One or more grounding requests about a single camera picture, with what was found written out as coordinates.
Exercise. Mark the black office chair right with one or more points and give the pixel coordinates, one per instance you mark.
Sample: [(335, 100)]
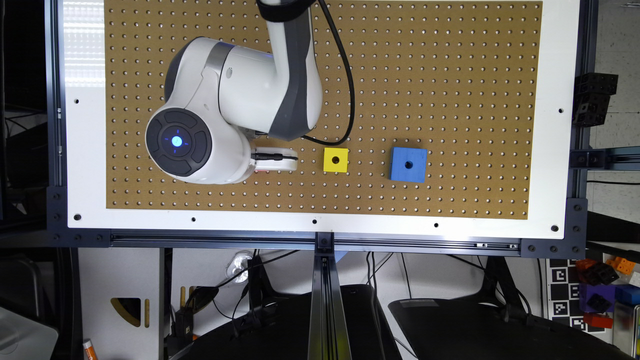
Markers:
[(441, 329)]

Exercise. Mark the white cabinet panel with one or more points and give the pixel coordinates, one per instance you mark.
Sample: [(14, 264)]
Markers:
[(122, 304)]

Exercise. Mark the blue cube with hole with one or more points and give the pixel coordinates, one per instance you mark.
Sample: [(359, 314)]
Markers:
[(408, 164)]

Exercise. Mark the black white marker sheet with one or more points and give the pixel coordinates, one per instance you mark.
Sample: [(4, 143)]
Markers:
[(563, 296)]

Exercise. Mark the white table board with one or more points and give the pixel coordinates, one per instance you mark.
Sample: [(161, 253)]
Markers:
[(82, 37)]

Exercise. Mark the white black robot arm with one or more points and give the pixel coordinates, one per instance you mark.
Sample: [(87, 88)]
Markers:
[(220, 97)]

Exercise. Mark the orange tube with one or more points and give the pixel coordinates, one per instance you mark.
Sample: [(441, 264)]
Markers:
[(89, 350)]

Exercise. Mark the yellow cube with hole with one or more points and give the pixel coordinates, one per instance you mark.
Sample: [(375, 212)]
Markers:
[(335, 160)]

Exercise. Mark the black office chair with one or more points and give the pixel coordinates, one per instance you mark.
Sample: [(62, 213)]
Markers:
[(441, 329), (284, 333)]

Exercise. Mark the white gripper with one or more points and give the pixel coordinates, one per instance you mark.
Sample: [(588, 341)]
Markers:
[(274, 159)]

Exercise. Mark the black cube cluster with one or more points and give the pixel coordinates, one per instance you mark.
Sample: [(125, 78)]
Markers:
[(592, 93)]

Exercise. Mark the black office chair left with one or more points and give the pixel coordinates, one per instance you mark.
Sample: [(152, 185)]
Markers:
[(284, 333)]

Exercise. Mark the pile of coloured blocks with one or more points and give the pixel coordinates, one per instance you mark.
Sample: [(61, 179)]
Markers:
[(602, 285)]

